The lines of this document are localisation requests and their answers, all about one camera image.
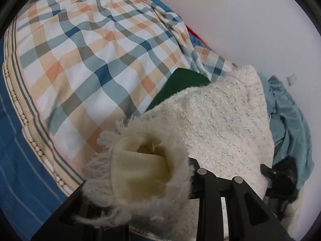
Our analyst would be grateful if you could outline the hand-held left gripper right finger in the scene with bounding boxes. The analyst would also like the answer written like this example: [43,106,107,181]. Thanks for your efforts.
[188,157,294,241]

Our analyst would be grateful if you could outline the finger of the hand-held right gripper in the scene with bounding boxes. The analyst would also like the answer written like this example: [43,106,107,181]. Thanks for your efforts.
[260,164,279,181]

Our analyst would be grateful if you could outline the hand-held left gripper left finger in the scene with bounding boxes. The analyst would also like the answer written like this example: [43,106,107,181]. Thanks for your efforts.
[33,184,130,241]

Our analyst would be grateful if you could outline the white fringed tweed jacket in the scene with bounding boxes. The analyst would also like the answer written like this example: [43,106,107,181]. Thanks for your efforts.
[74,65,275,241]

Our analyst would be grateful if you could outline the white quilted blanket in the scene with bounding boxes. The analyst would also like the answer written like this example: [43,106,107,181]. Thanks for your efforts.
[278,188,305,239]

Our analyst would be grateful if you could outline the crumpled teal blanket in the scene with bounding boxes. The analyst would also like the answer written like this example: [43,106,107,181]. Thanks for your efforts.
[257,73,315,194]

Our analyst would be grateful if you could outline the blue striped bed sheet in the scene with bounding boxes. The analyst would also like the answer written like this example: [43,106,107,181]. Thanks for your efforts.
[0,36,66,240]

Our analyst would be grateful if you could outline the folded green garment white stripes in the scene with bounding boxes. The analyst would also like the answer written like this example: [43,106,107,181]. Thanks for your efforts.
[145,68,211,112]

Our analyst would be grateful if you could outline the plaid quilt cover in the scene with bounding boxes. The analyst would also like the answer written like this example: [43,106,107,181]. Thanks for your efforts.
[2,0,237,196]

